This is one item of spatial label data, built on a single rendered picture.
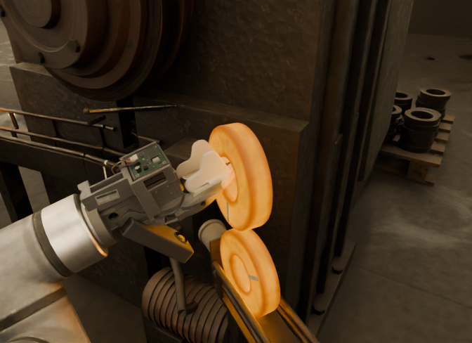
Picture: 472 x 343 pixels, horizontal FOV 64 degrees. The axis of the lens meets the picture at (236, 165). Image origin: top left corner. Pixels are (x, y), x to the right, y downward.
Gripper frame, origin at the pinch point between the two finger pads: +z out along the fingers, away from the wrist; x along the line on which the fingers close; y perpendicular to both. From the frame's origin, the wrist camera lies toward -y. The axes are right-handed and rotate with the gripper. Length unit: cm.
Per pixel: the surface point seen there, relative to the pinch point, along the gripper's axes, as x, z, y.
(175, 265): 19.7, -15.1, -31.8
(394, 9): 59, 85, -16
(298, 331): -12.0, -1.8, -25.3
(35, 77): 83, -28, 1
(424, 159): 83, 129, -118
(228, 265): 4.1, -6.0, -22.5
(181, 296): 11.9, -16.6, -32.8
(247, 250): -2.1, -3.0, -14.4
